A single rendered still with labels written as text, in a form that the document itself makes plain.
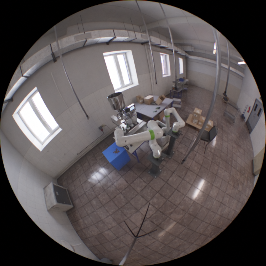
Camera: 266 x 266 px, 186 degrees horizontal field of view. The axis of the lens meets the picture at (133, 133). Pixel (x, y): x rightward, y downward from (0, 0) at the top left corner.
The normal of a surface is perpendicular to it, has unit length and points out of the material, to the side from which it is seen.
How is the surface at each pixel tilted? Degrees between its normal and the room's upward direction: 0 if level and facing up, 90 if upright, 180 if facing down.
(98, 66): 90
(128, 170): 0
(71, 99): 90
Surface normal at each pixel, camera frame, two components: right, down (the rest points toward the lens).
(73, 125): 0.67, 0.44
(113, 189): -0.19, -0.69
